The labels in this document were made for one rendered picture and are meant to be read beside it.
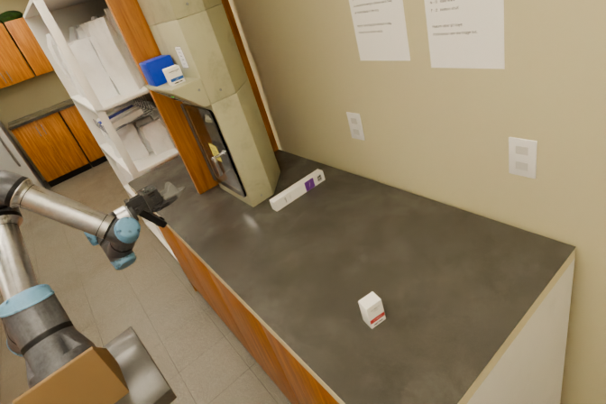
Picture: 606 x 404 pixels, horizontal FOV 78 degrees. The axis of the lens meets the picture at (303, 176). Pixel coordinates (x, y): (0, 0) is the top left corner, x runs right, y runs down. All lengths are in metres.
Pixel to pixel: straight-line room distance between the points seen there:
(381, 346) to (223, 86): 1.01
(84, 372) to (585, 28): 1.34
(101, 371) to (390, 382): 0.69
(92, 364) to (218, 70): 0.98
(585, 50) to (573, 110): 0.14
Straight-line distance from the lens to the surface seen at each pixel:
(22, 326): 1.18
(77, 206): 1.33
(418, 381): 0.94
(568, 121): 1.08
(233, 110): 1.48
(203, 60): 1.43
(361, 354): 0.99
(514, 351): 1.09
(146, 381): 1.20
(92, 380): 1.15
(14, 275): 1.37
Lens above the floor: 1.75
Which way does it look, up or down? 28 degrees down
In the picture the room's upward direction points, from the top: 17 degrees counter-clockwise
